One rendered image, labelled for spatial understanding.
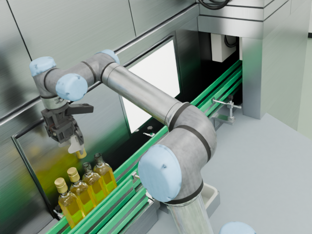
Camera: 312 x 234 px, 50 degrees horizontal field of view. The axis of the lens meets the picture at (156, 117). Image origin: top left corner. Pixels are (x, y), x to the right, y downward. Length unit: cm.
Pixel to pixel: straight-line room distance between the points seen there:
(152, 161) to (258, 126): 128
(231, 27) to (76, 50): 85
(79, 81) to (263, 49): 109
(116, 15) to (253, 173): 96
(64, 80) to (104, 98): 49
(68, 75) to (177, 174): 42
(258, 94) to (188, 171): 122
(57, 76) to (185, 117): 37
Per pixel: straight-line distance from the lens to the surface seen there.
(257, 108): 196
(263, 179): 165
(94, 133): 142
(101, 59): 101
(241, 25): 177
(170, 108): 86
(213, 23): 185
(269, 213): 153
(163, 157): 72
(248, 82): 190
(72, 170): 124
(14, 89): 119
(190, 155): 75
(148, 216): 143
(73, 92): 93
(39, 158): 129
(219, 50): 205
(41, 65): 101
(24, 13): 118
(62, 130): 110
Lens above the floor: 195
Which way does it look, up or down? 35 degrees down
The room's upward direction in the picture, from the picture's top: 11 degrees counter-clockwise
